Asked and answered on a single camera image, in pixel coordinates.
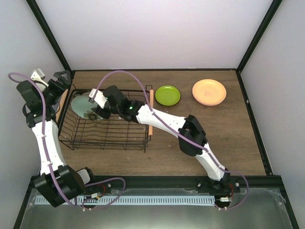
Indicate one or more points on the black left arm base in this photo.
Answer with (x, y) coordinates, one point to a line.
(93, 194)

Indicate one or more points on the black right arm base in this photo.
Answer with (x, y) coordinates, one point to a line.
(225, 194)

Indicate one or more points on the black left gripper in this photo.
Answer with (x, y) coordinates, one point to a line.
(61, 88)

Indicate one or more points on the cream yellow plastic plate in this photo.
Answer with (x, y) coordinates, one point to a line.
(209, 90)

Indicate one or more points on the white slotted cable duct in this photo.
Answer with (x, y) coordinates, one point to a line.
(150, 200)

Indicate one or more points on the light blue floral plate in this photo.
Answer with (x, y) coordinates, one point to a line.
(83, 108)

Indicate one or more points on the black aluminium cage frame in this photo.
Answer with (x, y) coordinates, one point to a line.
(269, 180)

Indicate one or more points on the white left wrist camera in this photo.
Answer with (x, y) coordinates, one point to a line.
(38, 77)

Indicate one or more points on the lime green plate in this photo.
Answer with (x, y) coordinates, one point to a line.
(167, 95)

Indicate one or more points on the pink plastic plate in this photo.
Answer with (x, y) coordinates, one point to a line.
(204, 102)

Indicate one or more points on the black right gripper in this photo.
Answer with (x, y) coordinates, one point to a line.
(100, 112)

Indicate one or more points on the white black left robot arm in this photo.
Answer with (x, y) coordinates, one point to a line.
(58, 182)

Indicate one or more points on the black wire dish rack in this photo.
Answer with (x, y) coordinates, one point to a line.
(113, 133)

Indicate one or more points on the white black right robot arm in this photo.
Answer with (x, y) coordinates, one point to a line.
(191, 136)

